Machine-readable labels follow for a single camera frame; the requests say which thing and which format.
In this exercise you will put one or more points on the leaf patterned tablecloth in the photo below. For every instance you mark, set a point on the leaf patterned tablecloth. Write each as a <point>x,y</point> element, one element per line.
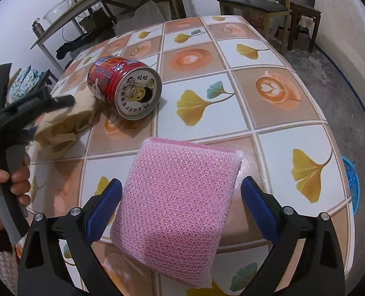
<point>262,123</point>

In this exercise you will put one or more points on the clear glass bowl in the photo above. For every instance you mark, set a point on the clear glass bowl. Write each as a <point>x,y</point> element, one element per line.
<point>57,10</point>

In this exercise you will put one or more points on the dark wooden stool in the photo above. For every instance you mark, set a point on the dark wooden stool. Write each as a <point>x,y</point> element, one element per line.
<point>305,7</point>

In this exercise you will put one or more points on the brown paper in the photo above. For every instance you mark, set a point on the brown paper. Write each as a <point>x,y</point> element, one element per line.
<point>65,123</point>

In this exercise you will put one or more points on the person's left forearm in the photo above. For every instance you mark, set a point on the person's left forearm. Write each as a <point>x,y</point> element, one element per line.
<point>0,265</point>

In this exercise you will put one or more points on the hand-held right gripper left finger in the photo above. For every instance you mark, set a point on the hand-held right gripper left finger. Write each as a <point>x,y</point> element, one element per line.
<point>107,203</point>

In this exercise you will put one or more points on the wooden armchair dark seat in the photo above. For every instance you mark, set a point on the wooden armchair dark seat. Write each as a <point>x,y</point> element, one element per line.
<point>250,3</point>

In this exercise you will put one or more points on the grey metal side table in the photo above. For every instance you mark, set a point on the grey metal side table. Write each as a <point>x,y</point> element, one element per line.
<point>77,3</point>

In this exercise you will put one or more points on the floral cloth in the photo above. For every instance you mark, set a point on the floral cloth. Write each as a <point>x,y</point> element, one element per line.
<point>25,81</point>

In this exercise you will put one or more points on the metal water bottle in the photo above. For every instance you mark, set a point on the metal water bottle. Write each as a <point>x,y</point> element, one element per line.
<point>38,27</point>

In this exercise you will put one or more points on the white mattress blue edge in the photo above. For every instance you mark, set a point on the white mattress blue edge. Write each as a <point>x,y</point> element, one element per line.
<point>348,21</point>

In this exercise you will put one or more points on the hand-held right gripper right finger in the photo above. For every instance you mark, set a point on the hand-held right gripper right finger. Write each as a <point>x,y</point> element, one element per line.
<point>259,209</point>

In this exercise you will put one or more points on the pink mesh scouring pad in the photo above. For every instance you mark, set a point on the pink mesh scouring pad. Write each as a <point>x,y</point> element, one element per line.
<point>176,206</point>

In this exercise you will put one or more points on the white sack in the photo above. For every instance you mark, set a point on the white sack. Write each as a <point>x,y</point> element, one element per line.
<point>148,14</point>

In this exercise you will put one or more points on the person's left hand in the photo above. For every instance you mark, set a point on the person's left hand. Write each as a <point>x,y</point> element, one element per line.
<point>23,178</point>

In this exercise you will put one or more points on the wooden chair with cloth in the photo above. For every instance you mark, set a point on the wooden chair with cloth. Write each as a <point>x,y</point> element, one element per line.
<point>50,77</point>

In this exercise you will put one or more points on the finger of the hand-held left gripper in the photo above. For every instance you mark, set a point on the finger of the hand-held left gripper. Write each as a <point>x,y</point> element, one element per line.
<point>62,100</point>
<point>20,135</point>

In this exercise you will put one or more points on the red drink can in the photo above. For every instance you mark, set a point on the red drink can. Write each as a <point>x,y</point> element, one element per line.
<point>108,74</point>

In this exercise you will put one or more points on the red printed carton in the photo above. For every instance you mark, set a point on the red printed carton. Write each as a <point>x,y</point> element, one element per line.
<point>258,23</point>

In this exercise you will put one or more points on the blue mesh basket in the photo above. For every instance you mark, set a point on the blue mesh basket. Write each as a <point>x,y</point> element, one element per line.
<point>353,185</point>

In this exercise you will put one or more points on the brown cardboard box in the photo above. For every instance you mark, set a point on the brown cardboard box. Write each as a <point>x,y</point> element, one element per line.
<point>94,20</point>

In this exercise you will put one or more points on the black clothing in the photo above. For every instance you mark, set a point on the black clothing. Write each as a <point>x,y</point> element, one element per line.
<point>77,44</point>

